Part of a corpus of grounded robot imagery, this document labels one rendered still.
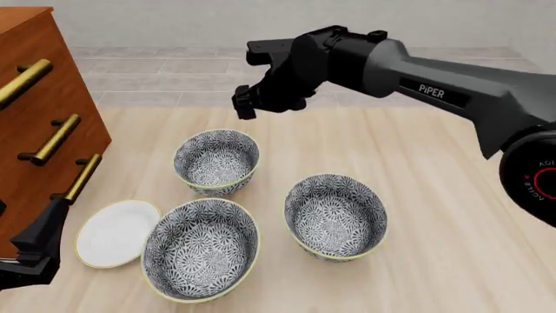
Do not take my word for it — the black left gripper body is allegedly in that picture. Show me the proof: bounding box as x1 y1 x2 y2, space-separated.
0 254 61 292

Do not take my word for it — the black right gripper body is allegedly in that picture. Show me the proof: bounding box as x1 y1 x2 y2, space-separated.
232 78 279 121

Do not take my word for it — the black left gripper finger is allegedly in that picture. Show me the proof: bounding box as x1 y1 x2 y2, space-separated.
10 197 71 263

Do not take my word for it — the black white patterned bowl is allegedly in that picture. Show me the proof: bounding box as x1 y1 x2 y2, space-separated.
283 172 389 263
173 129 261 198
141 197 261 304

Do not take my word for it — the white plate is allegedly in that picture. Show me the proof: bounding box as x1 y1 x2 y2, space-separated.
74 198 163 270

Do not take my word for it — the wooden cabinet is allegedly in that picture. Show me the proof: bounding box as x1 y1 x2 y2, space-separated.
0 6 113 259

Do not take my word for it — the long brass drawer handle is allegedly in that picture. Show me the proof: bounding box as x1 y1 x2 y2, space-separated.
0 58 55 110

